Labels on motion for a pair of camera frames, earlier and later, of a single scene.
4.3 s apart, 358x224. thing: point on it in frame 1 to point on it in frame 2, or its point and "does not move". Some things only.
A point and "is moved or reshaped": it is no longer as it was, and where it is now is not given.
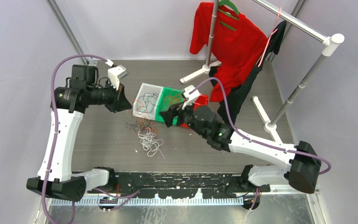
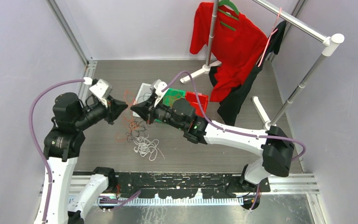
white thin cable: x=148 y=142 is moved or reshaped
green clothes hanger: x=231 y=4 does not move
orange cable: x=148 y=123 to x=123 y=116
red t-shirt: x=238 y=45 does not move
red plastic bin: x=202 y=101 does not move
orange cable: x=170 y=100 does not move
